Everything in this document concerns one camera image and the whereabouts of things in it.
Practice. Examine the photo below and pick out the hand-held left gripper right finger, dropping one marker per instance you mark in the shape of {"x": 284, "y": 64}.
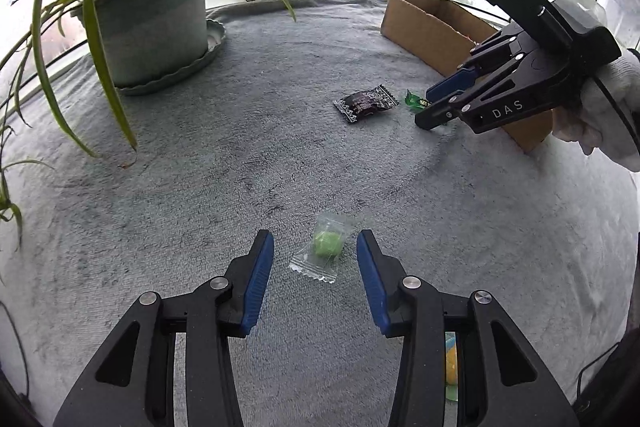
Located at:
{"x": 372, "y": 287}

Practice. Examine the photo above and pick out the green spider plant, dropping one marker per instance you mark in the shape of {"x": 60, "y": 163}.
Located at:
{"x": 97, "y": 42}

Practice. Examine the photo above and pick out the person's right hand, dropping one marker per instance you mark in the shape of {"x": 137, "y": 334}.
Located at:
{"x": 605, "y": 122}

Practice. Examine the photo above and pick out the black patterned snack packet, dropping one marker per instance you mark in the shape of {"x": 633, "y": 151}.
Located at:
{"x": 365, "y": 103}

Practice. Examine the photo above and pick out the grey-green plant pot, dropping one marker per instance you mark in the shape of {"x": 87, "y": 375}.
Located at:
{"x": 150, "y": 27}

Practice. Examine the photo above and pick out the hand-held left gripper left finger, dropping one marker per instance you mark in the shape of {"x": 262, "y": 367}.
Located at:
{"x": 257, "y": 287}

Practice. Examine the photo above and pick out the grey-green pot saucer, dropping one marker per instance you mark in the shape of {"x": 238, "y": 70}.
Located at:
{"x": 210, "y": 52}

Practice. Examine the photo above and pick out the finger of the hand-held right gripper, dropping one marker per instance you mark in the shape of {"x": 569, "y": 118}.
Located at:
{"x": 440, "y": 113}
{"x": 452, "y": 82}

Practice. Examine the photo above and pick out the green candy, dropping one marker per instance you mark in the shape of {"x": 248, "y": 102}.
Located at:
{"x": 326, "y": 244}

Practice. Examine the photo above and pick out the cardboard box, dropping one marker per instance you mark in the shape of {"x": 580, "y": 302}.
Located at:
{"x": 415, "y": 27}

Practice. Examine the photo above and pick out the small green candy wrapper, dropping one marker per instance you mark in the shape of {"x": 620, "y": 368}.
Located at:
{"x": 414, "y": 99}

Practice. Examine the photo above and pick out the yellow snack packet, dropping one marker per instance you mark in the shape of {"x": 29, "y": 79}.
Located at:
{"x": 451, "y": 364}

